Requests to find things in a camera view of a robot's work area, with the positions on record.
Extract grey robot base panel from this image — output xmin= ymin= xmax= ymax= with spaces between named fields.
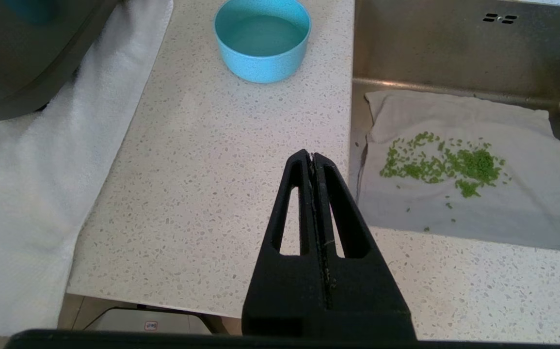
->
xmin=83 ymin=306 xmax=212 ymax=335

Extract clear water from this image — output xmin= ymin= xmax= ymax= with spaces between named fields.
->
xmin=226 ymin=15 xmax=305 ymax=57

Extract white cloth under cooker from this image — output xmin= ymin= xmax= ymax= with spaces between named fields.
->
xmin=0 ymin=0 xmax=174 ymax=337

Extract steel sink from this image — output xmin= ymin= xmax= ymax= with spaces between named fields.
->
xmin=350 ymin=0 xmax=560 ymax=253

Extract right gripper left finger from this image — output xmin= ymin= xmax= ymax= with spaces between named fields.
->
xmin=242 ymin=149 xmax=330 ymax=337

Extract black rice cooker base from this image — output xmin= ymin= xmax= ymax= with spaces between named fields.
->
xmin=0 ymin=0 xmax=118 ymax=122

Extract green scallion bits on cloth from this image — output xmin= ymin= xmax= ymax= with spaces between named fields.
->
xmin=379 ymin=132 xmax=513 ymax=231

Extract blue bowl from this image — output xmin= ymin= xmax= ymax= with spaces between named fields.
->
xmin=213 ymin=0 xmax=312 ymax=84

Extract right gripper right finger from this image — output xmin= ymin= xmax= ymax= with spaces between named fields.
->
xmin=314 ymin=153 xmax=415 ymax=337

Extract white cloth in sink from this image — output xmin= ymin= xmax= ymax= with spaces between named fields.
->
xmin=357 ymin=90 xmax=560 ymax=253

